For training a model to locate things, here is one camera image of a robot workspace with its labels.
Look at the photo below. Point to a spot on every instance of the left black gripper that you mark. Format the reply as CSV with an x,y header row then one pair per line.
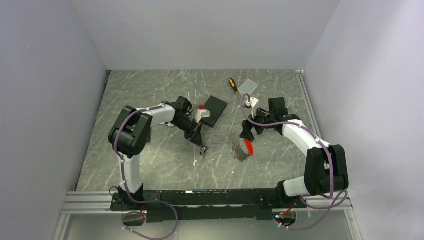
x,y
196,136

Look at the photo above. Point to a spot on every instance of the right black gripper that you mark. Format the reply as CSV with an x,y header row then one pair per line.
x,y
247,133

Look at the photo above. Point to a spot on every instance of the red and white keychain tag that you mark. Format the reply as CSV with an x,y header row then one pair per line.
x,y
242,149

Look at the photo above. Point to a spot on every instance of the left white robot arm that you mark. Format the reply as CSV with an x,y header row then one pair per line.
x,y
132,131

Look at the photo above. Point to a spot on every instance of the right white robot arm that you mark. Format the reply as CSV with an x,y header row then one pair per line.
x,y
325,168

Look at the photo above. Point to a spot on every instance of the silver open-end wrench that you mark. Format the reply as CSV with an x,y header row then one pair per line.
x,y
168,124

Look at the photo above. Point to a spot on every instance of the black rectangular block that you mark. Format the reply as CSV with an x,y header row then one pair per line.
x,y
216,107

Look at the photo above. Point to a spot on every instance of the small white square box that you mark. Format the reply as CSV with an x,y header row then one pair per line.
x,y
248,87

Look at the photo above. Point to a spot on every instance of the yellow black screwdriver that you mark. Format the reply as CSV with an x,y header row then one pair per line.
x,y
233,85

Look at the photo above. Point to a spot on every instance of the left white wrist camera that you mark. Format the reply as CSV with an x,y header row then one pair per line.
x,y
201,113

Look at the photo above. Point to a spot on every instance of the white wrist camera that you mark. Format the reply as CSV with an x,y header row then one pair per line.
x,y
201,113
252,104

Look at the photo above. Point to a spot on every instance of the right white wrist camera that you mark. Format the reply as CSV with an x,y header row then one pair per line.
x,y
252,104

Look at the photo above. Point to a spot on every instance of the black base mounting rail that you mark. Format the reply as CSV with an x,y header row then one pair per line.
x,y
200,204

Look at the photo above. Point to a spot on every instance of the aluminium frame rail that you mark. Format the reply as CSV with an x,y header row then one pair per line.
x,y
103,203

